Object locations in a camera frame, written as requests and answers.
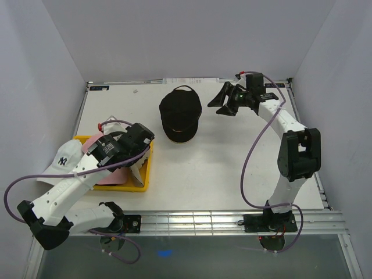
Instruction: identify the aluminium front rail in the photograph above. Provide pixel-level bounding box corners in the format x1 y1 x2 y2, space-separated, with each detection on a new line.
32 210 349 238

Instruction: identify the purple cable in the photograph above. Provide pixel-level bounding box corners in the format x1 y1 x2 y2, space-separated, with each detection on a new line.
4 119 152 264
235 70 305 254

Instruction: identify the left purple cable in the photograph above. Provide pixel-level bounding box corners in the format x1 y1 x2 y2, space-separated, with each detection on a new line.
4 119 152 264

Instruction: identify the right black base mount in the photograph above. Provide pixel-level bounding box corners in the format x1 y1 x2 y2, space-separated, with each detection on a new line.
237 213 298 233

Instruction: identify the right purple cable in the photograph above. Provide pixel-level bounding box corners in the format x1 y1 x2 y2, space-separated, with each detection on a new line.
235 70 305 254

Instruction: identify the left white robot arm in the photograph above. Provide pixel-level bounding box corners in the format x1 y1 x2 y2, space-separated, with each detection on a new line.
17 123 155 250

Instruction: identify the pink baseball cap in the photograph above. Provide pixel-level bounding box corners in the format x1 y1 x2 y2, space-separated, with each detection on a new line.
82 132 128 186

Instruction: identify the beige baseball cap black R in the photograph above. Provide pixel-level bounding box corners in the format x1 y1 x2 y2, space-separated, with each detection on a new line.
129 149 151 188

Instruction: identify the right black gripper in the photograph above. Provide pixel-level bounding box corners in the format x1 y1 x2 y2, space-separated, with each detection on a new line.
206 82 251 117

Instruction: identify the yellow plastic tray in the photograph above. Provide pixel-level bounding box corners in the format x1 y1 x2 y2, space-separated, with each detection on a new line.
72 135 153 193

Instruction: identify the black baseball cap gold R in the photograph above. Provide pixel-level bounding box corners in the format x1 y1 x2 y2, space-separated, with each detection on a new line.
159 85 202 142

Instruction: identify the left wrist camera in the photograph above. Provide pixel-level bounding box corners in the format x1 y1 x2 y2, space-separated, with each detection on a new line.
98 116 126 135

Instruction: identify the gold wire hat stand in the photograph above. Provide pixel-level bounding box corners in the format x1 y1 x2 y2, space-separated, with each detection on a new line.
170 140 191 145

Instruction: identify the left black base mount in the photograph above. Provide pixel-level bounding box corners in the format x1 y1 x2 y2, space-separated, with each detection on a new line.
119 214 142 234

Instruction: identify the white NY baseball cap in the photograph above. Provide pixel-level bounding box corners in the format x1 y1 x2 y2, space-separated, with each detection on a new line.
43 139 84 175

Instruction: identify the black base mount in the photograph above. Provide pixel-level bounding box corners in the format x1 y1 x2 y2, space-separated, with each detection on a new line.
119 214 142 234
237 213 298 233

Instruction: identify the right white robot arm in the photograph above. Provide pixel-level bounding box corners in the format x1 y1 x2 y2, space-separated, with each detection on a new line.
208 71 321 233

